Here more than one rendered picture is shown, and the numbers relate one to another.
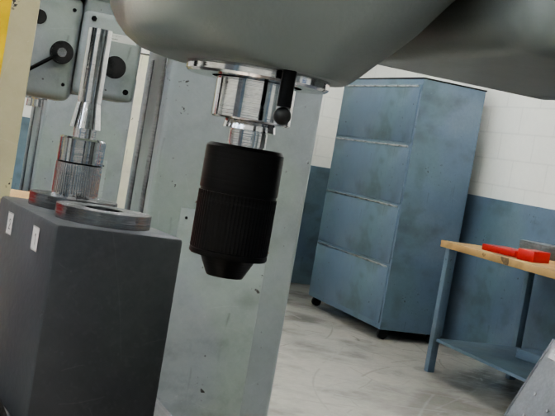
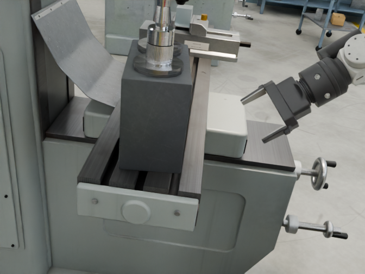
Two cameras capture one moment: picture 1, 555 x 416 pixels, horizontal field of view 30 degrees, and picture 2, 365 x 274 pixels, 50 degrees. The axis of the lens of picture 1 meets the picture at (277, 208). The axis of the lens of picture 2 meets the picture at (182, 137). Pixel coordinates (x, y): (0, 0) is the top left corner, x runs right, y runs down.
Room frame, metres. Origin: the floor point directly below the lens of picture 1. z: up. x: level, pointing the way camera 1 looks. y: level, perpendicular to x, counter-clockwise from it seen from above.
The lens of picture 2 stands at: (1.65, 0.52, 1.43)
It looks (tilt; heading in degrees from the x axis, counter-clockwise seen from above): 30 degrees down; 203
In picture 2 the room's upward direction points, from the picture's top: 7 degrees clockwise
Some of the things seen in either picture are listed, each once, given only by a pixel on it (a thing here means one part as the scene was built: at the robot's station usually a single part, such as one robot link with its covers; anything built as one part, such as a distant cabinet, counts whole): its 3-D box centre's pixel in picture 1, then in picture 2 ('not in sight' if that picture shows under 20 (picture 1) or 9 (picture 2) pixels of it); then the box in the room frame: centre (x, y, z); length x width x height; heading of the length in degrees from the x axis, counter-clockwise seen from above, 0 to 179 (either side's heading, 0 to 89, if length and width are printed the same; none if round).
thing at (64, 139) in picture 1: (83, 143); (161, 30); (1.06, 0.21, 1.24); 0.05 x 0.05 x 0.01
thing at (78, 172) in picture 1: (78, 172); (159, 47); (1.06, 0.21, 1.21); 0.05 x 0.05 x 0.05
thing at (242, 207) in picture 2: not in sight; (167, 197); (0.61, 0.05, 0.49); 0.80 x 0.30 x 0.60; 112
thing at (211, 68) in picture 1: (258, 75); not in sight; (0.62, 0.02, 1.31); 0.09 x 0.09 x 0.01
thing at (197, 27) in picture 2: not in sight; (199, 25); (0.38, -0.01, 1.08); 0.12 x 0.06 x 0.04; 21
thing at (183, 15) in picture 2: not in sight; (183, 15); (0.40, -0.06, 1.10); 0.06 x 0.05 x 0.06; 21
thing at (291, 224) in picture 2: not in sight; (315, 227); (0.55, 0.57, 0.57); 0.22 x 0.06 x 0.06; 112
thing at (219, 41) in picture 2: not in sight; (190, 33); (0.39, -0.03, 1.04); 0.35 x 0.15 x 0.11; 111
